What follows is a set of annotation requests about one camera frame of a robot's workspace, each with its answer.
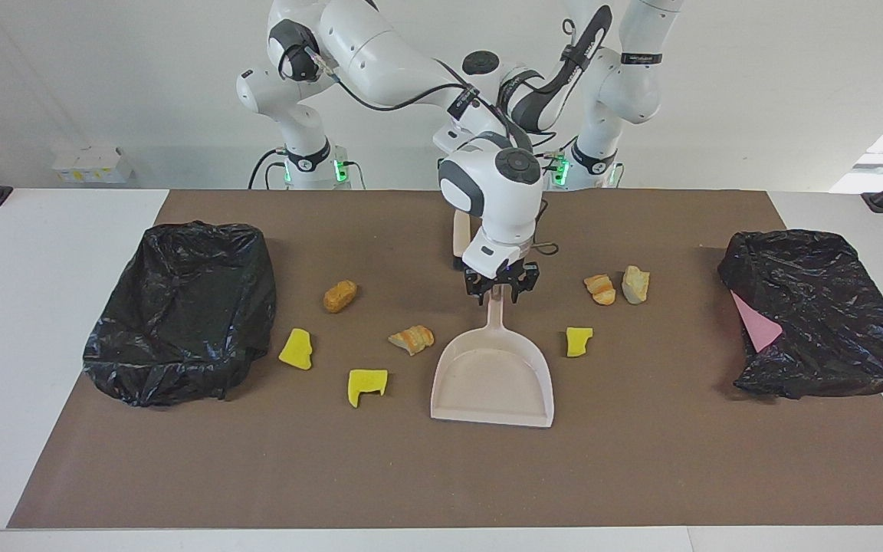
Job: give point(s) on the yellow sponge chunk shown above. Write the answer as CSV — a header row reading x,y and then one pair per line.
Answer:
x,y
296,350

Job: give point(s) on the black trash bag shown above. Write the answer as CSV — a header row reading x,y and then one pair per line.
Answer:
x,y
181,322
832,307

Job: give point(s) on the white cardboard box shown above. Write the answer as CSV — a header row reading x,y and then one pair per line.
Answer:
x,y
93,165

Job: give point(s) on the brown table mat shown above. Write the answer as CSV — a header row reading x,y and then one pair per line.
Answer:
x,y
641,460

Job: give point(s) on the yellow and green sponge piece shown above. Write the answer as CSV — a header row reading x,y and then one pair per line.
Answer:
x,y
578,341

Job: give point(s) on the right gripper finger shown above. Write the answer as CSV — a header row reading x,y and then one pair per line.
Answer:
x,y
518,295
481,295

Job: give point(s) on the striped bread piece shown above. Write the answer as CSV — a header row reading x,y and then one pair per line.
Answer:
x,y
601,290
412,339

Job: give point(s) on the beige plastic dustpan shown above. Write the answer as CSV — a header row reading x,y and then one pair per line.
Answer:
x,y
491,383

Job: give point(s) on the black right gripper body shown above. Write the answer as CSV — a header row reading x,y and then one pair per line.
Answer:
x,y
526,274

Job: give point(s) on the pale bread chunk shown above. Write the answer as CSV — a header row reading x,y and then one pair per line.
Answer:
x,y
635,285

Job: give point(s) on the beige hand brush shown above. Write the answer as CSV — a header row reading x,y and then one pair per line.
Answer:
x,y
461,238

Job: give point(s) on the notched yellow sponge piece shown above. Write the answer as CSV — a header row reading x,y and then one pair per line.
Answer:
x,y
365,381

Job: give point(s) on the pink plastic bin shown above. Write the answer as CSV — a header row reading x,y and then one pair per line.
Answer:
x,y
756,326

